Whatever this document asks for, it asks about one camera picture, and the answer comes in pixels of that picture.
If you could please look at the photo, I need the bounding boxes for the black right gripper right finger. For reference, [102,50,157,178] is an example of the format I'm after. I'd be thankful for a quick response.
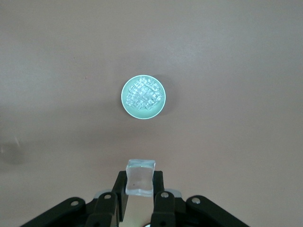
[150,170,250,227]

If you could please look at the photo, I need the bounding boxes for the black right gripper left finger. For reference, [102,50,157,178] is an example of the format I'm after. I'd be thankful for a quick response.
[18,170,130,227]

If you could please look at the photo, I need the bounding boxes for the single clear ice cube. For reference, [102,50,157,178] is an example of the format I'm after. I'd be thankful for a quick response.
[125,158,156,198]

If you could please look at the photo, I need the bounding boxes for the pile of clear ice cubes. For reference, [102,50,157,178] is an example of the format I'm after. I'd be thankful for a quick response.
[125,77,164,112]

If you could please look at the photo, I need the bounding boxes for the pale green ceramic bowl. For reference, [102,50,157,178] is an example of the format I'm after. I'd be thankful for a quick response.
[121,75,167,120]

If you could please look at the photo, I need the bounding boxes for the brown table cover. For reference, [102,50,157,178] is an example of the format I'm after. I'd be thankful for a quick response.
[0,0,303,227]

